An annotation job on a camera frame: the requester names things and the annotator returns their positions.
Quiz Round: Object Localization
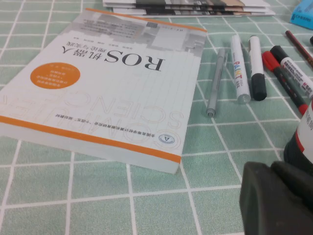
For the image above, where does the white paint marker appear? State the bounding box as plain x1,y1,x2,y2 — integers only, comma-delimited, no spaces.
230,34,251,105

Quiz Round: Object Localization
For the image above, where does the grey pen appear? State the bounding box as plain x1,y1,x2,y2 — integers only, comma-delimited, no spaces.
205,48,229,118

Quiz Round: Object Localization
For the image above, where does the white marker with black cap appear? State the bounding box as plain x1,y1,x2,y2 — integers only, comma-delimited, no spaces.
248,35,268,101

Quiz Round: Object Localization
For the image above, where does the white labelled marker black cap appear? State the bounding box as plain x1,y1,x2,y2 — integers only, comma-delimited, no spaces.
269,45,313,100

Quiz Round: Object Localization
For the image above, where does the dark red pencil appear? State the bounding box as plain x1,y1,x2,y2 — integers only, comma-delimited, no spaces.
285,30,313,69

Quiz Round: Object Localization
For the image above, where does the green checkered tablecloth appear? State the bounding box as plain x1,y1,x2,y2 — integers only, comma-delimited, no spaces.
0,0,313,235

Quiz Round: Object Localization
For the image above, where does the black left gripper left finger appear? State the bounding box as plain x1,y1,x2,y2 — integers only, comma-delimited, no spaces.
239,161,313,235

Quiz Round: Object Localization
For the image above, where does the magazine with photo cover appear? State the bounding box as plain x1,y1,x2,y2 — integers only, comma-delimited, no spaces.
102,0,271,8
112,5,268,13
140,10,276,17

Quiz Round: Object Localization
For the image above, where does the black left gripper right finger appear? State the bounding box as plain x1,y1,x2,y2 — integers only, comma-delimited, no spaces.
270,160,313,211

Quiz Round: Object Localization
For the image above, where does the dark marker with white label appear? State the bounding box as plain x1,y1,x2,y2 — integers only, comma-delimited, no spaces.
283,99,313,165

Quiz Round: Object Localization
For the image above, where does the white orange ROS book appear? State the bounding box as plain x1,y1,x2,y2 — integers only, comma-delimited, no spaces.
0,7,208,175

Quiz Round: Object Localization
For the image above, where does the blue box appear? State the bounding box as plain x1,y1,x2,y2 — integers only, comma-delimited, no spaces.
290,2,313,31

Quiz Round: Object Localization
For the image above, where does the dark marker with red cap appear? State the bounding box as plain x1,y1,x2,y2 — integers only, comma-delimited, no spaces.
261,51,309,116

